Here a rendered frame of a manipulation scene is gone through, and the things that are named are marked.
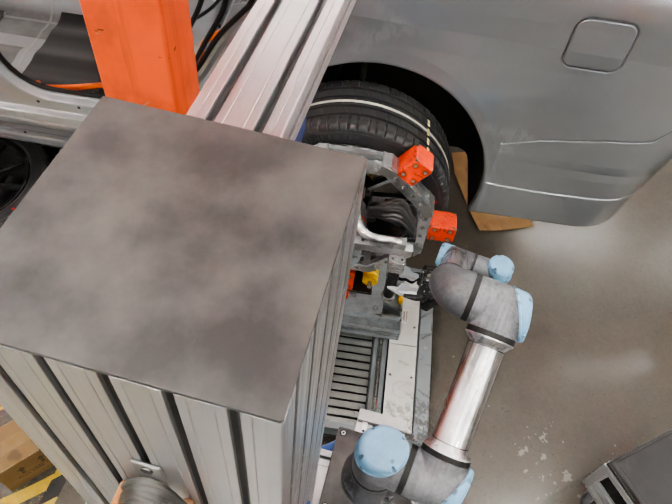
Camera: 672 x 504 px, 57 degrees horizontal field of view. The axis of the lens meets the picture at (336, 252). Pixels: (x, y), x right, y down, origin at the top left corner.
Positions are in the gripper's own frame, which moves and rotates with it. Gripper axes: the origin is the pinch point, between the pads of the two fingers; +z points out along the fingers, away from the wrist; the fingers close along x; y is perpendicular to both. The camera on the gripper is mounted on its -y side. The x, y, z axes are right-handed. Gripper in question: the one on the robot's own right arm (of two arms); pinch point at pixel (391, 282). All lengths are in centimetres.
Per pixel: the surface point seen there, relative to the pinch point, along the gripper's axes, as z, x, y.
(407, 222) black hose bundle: -1.2, -9.2, 18.7
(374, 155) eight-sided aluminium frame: 11.4, -24.7, 28.7
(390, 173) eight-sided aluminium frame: 5.9, -20.2, 26.8
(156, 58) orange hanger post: 59, 10, 79
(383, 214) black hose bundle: 6.1, -10.4, 19.3
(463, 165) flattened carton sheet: -41, -143, -81
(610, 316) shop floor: -112, -58, -83
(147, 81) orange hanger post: 62, 10, 73
